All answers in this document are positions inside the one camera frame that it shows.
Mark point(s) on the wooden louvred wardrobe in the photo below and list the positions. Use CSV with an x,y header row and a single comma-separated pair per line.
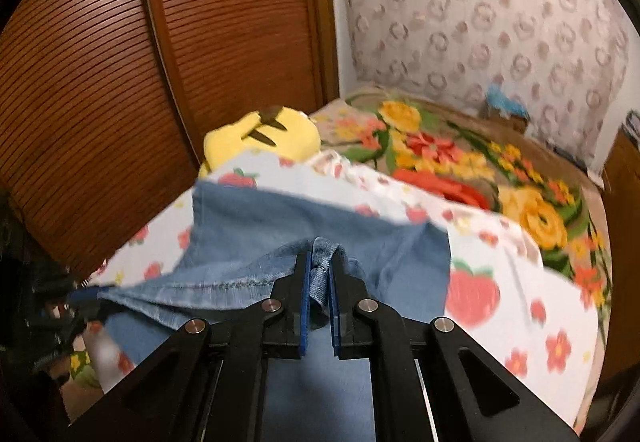
x,y
100,72

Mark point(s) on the yellow plush toy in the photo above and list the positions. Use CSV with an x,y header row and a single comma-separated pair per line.
x,y
280,132

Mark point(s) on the patterned pink curtain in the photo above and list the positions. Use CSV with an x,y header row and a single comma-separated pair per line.
x,y
475,22

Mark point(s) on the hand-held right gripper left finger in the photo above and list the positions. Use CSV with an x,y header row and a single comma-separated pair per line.
x,y
302,322

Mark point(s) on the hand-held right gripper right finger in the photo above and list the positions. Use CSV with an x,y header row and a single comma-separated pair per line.
x,y
334,322

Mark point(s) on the brown floral blanket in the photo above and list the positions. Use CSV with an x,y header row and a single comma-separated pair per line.
x,y
450,147

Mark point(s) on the blue plush toy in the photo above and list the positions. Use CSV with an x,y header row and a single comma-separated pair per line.
x,y
505,100

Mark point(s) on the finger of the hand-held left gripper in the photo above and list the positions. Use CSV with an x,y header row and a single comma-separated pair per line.
x,y
84,297

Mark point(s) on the wooden sideboard cabinet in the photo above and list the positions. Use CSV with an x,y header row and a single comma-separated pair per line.
x,y
622,172

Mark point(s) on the blue denim pants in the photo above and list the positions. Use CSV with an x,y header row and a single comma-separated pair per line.
x,y
240,232

